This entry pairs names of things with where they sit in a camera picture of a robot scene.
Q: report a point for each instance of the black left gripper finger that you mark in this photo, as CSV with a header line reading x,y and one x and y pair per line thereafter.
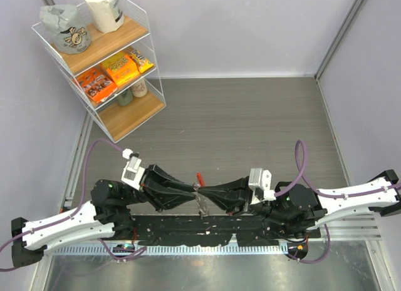
x,y
163,178
169,199

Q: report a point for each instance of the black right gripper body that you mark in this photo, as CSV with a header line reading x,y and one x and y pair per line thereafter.
x,y
260,208

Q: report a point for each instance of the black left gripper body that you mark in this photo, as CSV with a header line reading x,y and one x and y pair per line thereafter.
x,y
146,180

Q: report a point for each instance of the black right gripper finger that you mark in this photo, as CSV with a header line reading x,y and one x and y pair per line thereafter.
x,y
233,202
235,185

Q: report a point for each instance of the red handled crescent blade keychain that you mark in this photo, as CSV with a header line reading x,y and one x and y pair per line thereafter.
x,y
200,199

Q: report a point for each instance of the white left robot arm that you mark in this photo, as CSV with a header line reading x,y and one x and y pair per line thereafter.
x,y
105,215

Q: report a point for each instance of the beige cup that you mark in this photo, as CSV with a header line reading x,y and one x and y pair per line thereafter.
x,y
139,88

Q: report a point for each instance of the yellow candy bag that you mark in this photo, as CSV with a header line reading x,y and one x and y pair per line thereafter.
x,y
143,64

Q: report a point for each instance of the orange yellow snack box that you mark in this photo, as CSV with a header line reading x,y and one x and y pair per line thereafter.
x,y
120,68

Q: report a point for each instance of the white paper bag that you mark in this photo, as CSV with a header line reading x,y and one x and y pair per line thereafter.
x,y
107,14

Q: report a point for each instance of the grey paper bag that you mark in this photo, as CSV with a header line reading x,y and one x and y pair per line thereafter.
x,y
66,28

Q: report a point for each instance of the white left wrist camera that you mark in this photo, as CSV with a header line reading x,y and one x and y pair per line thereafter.
x,y
132,173

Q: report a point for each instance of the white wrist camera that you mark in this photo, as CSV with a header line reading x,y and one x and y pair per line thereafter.
x,y
132,173
260,185

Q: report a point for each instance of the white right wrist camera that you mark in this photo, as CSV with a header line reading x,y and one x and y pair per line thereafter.
x,y
260,185

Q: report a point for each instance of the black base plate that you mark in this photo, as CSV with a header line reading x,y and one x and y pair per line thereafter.
x,y
212,231

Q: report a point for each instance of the white slotted cable duct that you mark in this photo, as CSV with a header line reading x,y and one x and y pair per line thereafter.
x,y
230,249

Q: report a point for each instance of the white wire shelf unit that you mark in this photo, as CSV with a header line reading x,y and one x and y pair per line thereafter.
x,y
134,102

